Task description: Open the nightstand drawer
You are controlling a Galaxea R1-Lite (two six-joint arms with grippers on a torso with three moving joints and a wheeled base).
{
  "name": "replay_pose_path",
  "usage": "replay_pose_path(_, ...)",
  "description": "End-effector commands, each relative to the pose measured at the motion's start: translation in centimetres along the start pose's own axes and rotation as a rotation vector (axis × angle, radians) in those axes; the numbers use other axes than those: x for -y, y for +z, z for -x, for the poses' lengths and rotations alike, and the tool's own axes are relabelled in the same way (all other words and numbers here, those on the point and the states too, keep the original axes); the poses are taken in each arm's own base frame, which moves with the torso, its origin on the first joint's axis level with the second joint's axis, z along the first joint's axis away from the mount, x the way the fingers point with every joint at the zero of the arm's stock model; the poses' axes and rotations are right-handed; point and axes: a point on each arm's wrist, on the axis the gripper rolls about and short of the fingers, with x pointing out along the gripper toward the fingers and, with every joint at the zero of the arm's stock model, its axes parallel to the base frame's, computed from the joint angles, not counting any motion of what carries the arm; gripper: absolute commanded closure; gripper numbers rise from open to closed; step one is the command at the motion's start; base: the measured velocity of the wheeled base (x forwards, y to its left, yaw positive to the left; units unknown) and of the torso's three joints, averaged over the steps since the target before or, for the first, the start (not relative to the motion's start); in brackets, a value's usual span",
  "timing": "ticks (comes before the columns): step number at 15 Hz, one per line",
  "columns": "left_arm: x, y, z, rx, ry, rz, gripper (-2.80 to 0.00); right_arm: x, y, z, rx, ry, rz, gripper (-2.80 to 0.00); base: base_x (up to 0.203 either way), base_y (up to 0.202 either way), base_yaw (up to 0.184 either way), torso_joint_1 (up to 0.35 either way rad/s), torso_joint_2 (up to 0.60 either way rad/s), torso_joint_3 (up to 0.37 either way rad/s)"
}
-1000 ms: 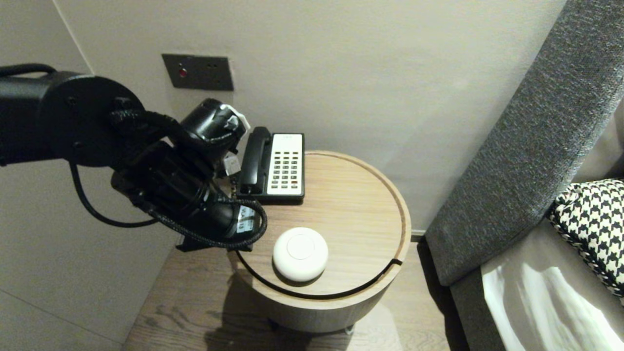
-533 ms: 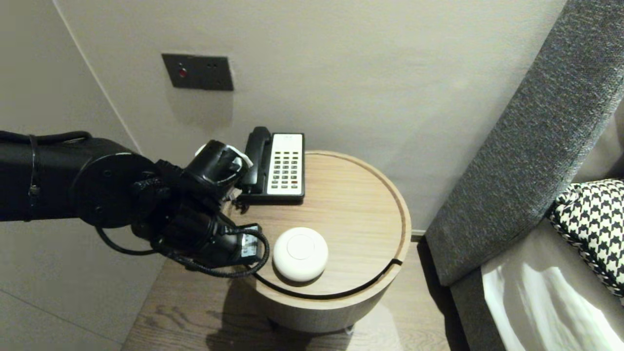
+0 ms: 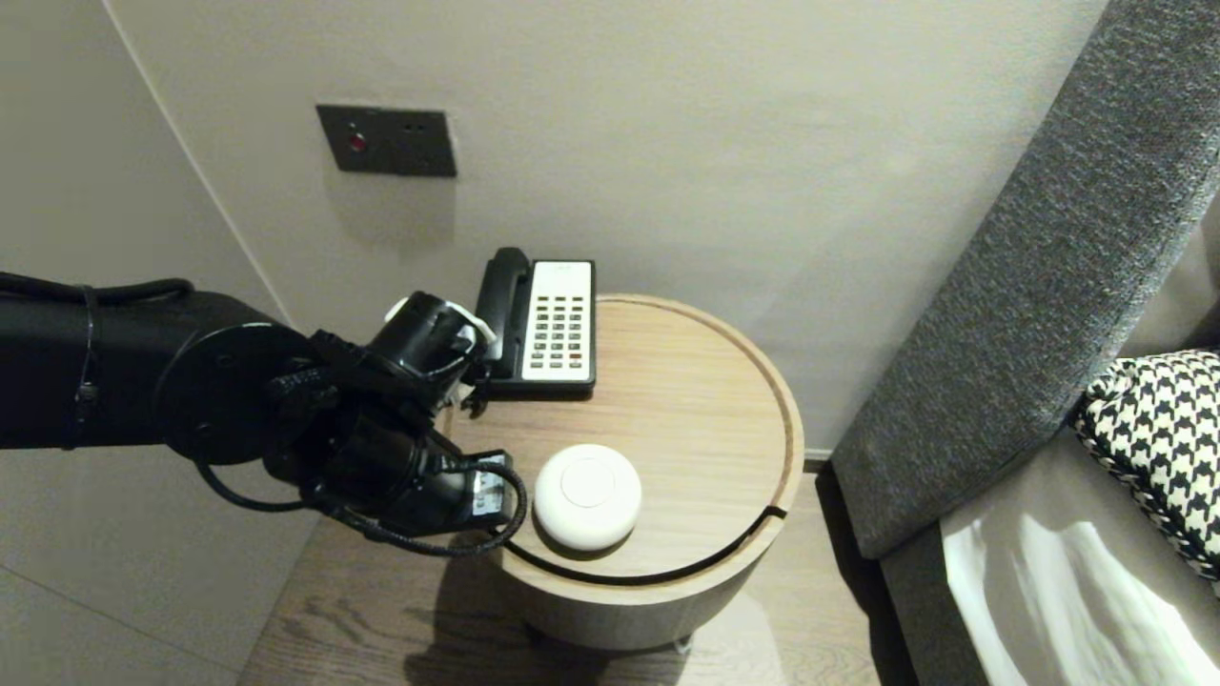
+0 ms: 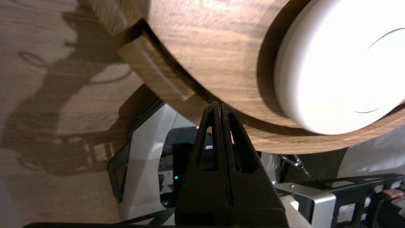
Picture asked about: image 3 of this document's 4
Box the white round dome device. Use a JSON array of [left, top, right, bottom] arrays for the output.
[[534, 443, 643, 552]]

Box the curved wooden nightstand drawer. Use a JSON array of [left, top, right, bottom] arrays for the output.
[[498, 505, 788, 654]]

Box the black cylinder with white cap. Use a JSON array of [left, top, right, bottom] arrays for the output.
[[367, 291, 498, 403]]

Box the black telephone handset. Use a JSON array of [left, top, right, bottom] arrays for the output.
[[475, 247, 533, 382]]

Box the black telephone base white keypad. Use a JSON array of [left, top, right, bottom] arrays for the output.
[[475, 259, 598, 399]]

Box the round wooden nightstand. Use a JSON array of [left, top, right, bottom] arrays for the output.
[[440, 293, 804, 584]]

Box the grey fabric bed headboard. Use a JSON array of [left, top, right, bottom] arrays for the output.
[[831, 0, 1220, 686]]

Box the white bed sheet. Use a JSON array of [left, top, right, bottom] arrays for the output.
[[939, 424, 1220, 686]]

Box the black white houndstooth pillow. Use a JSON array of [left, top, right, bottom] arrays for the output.
[[1066, 351, 1220, 599]]

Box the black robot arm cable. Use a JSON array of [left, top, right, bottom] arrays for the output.
[[0, 272, 528, 559]]

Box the dark wall switch panel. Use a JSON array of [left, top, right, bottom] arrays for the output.
[[315, 104, 458, 178]]

